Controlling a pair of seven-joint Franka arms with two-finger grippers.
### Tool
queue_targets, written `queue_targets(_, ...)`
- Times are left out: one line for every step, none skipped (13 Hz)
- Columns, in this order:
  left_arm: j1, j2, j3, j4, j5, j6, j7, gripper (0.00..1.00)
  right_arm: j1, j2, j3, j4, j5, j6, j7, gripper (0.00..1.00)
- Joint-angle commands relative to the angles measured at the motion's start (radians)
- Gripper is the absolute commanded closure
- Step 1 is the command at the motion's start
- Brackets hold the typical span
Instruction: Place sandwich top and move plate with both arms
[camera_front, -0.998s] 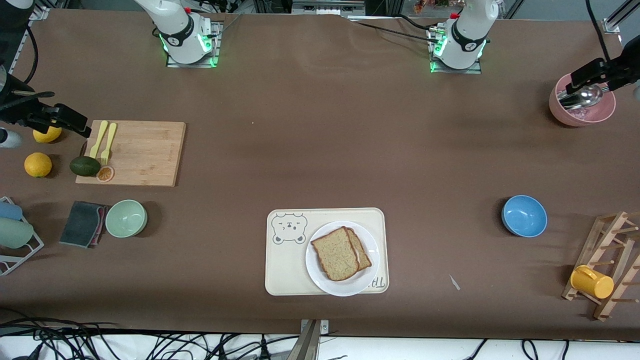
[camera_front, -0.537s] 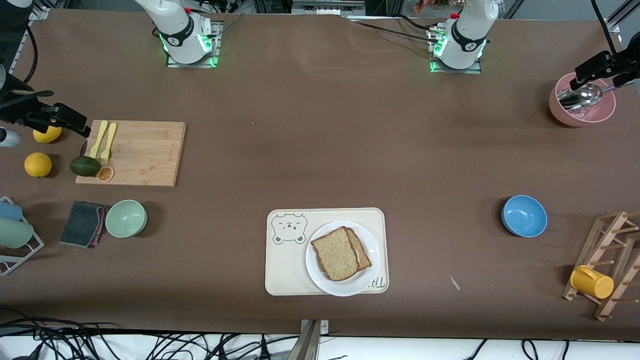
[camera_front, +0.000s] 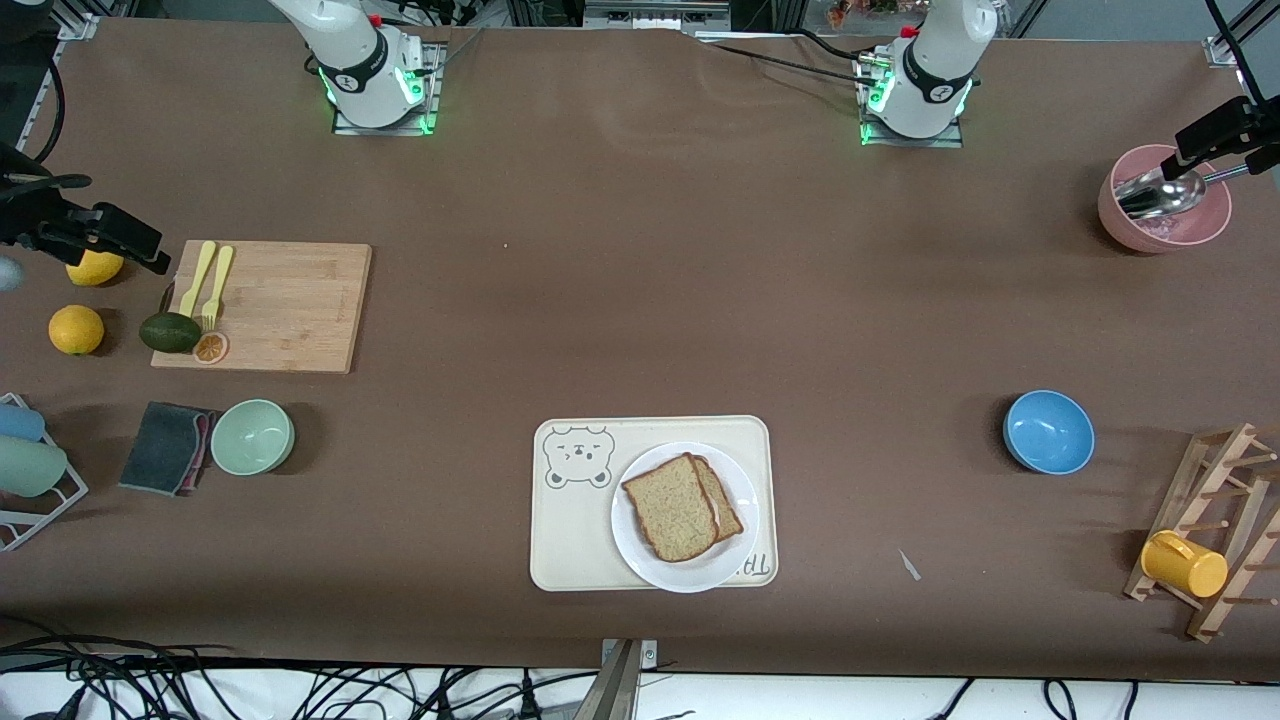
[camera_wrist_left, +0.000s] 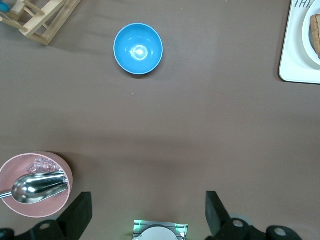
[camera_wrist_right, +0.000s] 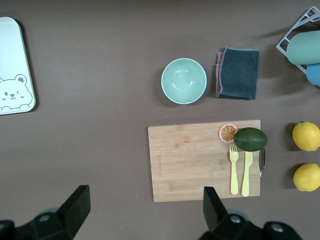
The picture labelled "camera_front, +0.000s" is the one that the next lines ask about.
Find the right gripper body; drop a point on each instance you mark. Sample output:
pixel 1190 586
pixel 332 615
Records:
pixel 28 216

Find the cream tray with bear print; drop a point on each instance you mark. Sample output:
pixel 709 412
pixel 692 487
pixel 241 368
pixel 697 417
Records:
pixel 570 540

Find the fried egg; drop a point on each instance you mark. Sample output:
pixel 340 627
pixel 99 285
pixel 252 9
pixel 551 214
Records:
pixel 718 510

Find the plain brown bread slice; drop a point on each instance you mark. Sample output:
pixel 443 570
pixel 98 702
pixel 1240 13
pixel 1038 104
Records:
pixel 675 510

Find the white round plate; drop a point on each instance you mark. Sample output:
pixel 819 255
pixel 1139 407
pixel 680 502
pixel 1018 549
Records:
pixel 690 575

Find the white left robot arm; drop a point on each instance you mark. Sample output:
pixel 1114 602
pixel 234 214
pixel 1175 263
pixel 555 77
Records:
pixel 930 70

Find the yellow lemon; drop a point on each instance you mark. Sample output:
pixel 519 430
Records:
pixel 95 270
pixel 76 330

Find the metal scoop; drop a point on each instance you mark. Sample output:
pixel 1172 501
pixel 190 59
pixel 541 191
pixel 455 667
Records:
pixel 1160 195

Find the yellow plastic knife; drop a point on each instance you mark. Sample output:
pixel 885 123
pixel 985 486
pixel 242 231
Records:
pixel 197 270

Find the yellow plastic fork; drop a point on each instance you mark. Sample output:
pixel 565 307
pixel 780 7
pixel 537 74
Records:
pixel 220 275

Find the green avocado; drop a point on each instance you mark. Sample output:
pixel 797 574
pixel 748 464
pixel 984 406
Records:
pixel 170 333

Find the pink bowl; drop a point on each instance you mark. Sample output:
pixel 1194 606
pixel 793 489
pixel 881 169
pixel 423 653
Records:
pixel 1125 230

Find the dried orange slice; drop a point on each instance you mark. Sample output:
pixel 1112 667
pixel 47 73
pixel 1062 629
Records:
pixel 211 347

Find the wooden cutting board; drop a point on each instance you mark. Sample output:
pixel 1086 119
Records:
pixel 290 300

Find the light blue cup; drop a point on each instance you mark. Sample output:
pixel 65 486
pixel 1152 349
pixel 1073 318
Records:
pixel 20 422

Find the dark grey folded cloth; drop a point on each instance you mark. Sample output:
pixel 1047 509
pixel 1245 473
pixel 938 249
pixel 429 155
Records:
pixel 160 448

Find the pink folded cloth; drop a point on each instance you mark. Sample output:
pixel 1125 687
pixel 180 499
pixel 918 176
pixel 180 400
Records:
pixel 203 440

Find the pale green cup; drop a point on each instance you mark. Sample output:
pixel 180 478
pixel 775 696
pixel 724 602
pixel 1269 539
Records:
pixel 30 467

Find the mint green bowl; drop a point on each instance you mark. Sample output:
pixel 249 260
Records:
pixel 252 437

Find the wooden cup rack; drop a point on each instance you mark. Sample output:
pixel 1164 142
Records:
pixel 1235 470

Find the blue bowl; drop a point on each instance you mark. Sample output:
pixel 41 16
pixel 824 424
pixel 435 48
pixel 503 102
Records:
pixel 1048 432

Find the yellow cup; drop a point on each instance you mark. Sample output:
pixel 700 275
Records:
pixel 1185 565

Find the small white paper scrap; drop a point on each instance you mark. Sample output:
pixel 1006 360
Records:
pixel 908 565

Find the grey metal equipment box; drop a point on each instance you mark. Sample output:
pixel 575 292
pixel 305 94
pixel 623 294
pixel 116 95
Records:
pixel 655 15

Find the aluminium frame rail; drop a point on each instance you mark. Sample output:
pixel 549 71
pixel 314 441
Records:
pixel 1235 40
pixel 60 60

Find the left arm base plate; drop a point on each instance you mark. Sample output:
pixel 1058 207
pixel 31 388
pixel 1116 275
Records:
pixel 910 142

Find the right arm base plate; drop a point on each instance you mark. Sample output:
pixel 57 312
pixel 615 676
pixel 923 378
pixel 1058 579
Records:
pixel 432 100

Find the aluminium profile post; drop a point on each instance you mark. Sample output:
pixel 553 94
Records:
pixel 620 685

